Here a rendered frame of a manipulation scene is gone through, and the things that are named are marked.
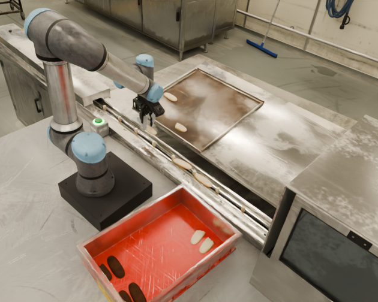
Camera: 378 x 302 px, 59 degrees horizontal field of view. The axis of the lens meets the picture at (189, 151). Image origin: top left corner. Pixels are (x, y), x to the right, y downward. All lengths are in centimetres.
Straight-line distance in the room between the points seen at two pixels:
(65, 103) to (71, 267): 57
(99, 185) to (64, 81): 41
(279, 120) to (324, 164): 81
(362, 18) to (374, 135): 376
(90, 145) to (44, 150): 54
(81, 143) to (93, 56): 35
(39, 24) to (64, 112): 32
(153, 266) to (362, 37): 421
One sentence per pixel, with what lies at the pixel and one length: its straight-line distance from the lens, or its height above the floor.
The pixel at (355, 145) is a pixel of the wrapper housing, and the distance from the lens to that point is 112.
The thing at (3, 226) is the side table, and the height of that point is 82.
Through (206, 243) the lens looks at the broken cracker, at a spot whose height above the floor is 83.
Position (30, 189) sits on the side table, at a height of 82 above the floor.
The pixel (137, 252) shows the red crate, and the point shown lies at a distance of 128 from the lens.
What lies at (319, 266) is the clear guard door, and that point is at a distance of 100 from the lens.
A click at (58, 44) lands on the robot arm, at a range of 105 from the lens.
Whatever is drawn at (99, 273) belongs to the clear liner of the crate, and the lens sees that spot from 114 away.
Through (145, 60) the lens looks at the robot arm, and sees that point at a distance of 144.
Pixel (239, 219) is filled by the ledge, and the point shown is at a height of 86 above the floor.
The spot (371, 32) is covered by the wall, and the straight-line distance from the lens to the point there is 489.
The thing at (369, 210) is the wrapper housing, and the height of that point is 130.
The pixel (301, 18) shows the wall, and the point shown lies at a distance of 523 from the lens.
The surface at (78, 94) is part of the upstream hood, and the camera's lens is 195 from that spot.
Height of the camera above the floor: 190
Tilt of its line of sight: 40 degrees down
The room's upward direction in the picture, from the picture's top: 6 degrees clockwise
